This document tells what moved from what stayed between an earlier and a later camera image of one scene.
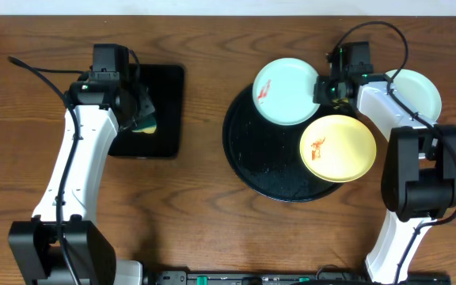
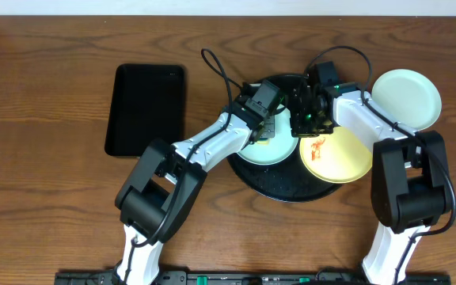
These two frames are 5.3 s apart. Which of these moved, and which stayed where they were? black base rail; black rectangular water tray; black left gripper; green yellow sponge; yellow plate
Moved: green yellow sponge; black left gripper
Stayed: black rectangular water tray; black base rail; yellow plate
